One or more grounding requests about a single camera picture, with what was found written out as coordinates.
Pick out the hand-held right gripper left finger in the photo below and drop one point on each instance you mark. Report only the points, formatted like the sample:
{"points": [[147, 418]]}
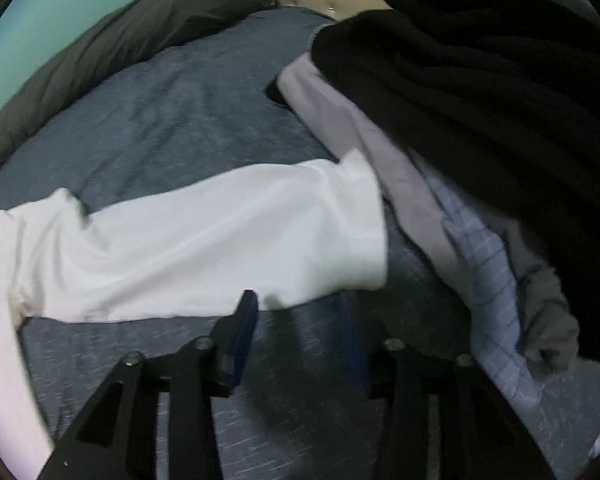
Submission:
{"points": [[242, 345]]}

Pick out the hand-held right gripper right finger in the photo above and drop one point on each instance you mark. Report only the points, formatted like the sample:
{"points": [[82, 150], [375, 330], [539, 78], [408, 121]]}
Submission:
{"points": [[355, 355]]}

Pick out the white shirt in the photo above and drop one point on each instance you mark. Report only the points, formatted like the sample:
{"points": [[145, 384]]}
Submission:
{"points": [[205, 245]]}

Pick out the stack of folded clothes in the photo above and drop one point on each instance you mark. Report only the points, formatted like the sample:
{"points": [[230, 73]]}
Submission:
{"points": [[480, 110]]}

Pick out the light blue striped shirt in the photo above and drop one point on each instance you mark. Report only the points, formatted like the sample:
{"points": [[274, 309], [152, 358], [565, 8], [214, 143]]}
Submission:
{"points": [[485, 285]]}

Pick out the grey sweatshirt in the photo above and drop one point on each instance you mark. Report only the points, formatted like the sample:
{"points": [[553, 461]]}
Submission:
{"points": [[550, 310]]}

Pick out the dark grey rolled duvet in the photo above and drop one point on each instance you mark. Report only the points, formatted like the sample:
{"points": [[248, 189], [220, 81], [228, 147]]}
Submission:
{"points": [[105, 55]]}

